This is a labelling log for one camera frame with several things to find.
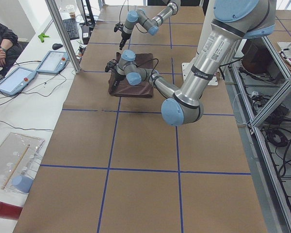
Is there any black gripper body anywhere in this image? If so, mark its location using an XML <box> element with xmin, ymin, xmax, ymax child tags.
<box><xmin>114</xmin><ymin>71</ymin><xmax>124</xmax><ymax>83</ymax></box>
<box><xmin>121</xmin><ymin>32</ymin><xmax>130</xmax><ymax>43</ymax></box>

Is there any dark brown t-shirt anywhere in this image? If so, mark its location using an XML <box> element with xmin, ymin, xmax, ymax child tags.
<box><xmin>108</xmin><ymin>51</ymin><xmax>155</xmax><ymax>99</ymax></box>

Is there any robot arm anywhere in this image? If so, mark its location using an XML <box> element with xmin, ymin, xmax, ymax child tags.
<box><xmin>114</xmin><ymin>0</ymin><xmax>181</xmax><ymax>50</ymax></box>
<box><xmin>106</xmin><ymin>0</ymin><xmax>276</xmax><ymax>126</ymax></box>

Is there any black keyboard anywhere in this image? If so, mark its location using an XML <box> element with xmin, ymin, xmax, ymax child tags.
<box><xmin>62</xmin><ymin>18</ymin><xmax>80</xmax><ymax>40</ymax></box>

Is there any paper coffee cup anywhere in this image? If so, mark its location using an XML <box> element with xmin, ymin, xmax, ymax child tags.
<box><xmin>65</xmin><ymin>4</ymin><xmax>76</xmax><ymax>19</ymax></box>

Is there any far blue teach pendant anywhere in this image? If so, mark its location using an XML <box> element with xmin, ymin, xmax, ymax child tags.
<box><xmin>36</xmin><ymin>50</ymin><xmax>69</xmax><ymax>74</ymax></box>

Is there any blue teach pendant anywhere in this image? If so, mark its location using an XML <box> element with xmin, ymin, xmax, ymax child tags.
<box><xmin>0</xmin><ymin>67</ymin><xmax>37</xmax><ymax>96</ymax></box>
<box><xmin>36</xmin><ymin>50</ymin><xmax>69</xmax><ymax>74</ymax></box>

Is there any black computer mouse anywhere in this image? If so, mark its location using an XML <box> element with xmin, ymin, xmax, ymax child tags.
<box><xmin>52</xmin><ymin>43</ymin><xmax>63</xmax><ymax>50</ymax></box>

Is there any green plastic tool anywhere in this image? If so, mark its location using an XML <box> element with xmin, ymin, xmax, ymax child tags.
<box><xmin>38</xmin><ymin>33</ymin><xmax>49</xmax><ymax>43</ymax></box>

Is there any near blue teach pendant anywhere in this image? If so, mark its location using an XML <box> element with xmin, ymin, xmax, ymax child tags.
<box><xmin>0</xmin><ymin>67</ymin><xmax>37</xmax><ymax>96</ymax></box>

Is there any wooden stick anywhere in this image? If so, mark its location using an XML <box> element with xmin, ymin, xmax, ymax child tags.
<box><xmin>1</xmin><ymin>144</ymin><xmax>30</xmax><ymax>190</ymax></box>

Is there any person in black jacket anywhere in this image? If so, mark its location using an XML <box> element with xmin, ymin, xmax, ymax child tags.
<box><xmin>0</xmin><ymin>23</ymin><xmax>23</xmax><ymax>76</ymax></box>

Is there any clear plastic bag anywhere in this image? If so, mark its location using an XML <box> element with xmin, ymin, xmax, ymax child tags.
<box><xmin>0</xmin><ymin>133</ymin><xmax>45</xmax><ymax>194</ymax></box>

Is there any black power box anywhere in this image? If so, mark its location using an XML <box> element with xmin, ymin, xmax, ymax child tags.
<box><xmin>242</xmin><ymin>38</ymin><xmax>277</xmax><ymax>74</ymax></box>

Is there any light blue cup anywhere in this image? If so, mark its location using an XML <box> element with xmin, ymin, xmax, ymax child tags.
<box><xmin>12</xmin><ymin>175</ymin><xmax>33</xmax><ymax>193</ymax></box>

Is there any red cylinder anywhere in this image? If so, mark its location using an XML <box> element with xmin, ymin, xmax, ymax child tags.
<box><xmin>0</xmin><ymin>201</ymin><xmax>23</xmax><ymax>220</ymax></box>

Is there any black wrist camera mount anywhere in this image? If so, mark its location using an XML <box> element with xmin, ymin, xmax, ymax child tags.
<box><xmin>113</xmin><ymin>22</ymin><xmax>124</xmax><ymax>33</ymax></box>
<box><xmin>105</xmin><ymin>61</ymin><xmax>117</xmax><ymax>72</ymax></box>

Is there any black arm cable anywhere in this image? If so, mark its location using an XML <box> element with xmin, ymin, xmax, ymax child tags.
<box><xmin>118</xmin><ymin>0</ymin><xmax>151</xmax><ymax>33</ymax></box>
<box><xmin>135</xmin><ymin>58</ymin><xmax>161</xmax><ymax>81</ymax></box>

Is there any aluminium profile post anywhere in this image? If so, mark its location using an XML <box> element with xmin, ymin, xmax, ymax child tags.
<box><xmin>45</xmin><ymin>0</ymin><xmax>81</xmax><ymax>74</ymax></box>

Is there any aluminium frame structure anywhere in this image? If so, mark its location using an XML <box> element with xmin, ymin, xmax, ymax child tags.
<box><xmin>222</xmin><ymin>31</ymin><xmax>291</xmax><ymax>233</ymax></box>

